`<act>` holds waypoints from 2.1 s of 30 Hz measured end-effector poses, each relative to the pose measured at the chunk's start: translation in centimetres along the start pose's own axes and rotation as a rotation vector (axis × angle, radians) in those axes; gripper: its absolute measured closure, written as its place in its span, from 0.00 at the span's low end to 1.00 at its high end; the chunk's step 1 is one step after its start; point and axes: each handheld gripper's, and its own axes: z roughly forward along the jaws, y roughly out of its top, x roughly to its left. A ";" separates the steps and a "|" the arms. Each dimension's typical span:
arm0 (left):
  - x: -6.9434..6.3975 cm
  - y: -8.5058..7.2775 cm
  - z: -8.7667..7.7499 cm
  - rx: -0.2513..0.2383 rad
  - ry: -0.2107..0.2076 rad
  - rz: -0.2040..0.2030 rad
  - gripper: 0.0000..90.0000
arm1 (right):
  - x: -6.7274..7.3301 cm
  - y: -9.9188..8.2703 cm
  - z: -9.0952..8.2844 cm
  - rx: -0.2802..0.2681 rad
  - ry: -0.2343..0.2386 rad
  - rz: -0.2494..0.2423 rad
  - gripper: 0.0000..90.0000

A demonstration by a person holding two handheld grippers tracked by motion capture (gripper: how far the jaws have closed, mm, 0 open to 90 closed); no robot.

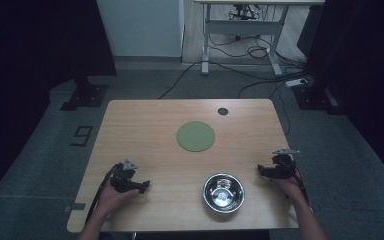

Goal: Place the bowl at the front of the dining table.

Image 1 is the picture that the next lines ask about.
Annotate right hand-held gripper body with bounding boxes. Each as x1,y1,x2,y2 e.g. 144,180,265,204
261,148,300,179

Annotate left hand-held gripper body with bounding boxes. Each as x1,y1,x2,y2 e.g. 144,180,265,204
109,158,144,194

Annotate stainless steel bowl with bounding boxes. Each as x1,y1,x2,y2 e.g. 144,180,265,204
202,172,246,214

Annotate person's right hand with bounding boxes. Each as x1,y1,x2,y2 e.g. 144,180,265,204
269,175,306,204

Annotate person's left hand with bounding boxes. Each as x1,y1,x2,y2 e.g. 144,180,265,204
97,184,140,215

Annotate grey tape strip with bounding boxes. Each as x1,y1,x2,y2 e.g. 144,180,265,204
63,202,87,213

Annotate green round mat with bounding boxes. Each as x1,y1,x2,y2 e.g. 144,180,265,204
175,120,216,153

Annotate white power strip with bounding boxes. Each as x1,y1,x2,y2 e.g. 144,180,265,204
284,77,309,88

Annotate black curtain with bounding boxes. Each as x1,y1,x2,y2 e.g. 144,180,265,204
0,0,118,211
296,0,384,191

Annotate white cabinet panel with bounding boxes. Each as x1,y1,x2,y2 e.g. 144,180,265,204
96,0,185,58

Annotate left hand-held gripper cable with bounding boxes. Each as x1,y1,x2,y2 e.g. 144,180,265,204
84,162,123,225

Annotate hand-held gripper cable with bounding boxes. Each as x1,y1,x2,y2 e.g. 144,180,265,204
84,162,123,225
291,165,312,208

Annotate right hand-held gripper cable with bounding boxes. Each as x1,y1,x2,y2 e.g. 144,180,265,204
291,165,312,208

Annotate black stand base plate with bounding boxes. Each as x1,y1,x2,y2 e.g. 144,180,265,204
292,79,344,116
59,75,110,112

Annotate black floor cable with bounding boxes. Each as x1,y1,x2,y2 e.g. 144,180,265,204
158,34,309,136

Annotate white metal frame desk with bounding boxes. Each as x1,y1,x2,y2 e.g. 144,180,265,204
194,0,326,77

